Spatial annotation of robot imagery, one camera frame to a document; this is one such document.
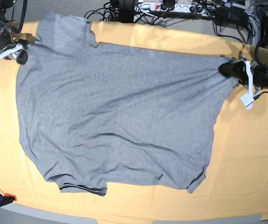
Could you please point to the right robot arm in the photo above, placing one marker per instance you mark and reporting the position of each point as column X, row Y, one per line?
column 10, row 49

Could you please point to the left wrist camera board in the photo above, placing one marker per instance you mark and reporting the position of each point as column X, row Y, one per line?
column 247, row 100

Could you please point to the grey t-shirt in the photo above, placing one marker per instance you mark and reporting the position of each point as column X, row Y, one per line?
column 92, row 113

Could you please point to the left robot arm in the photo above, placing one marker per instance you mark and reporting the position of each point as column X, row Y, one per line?
column 251, row 61

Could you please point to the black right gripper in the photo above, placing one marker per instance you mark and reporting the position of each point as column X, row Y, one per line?
column 6, row 43

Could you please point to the white power strip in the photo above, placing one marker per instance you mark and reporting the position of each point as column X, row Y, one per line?
column 178, row 9

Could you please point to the black power adapter brick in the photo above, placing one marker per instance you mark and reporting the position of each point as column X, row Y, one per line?
column 232, row 16

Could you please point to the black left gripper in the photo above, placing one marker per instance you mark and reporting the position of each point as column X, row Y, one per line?
column 260, row 74

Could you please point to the black centre post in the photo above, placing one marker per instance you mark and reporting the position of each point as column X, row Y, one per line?
column 126, row 11

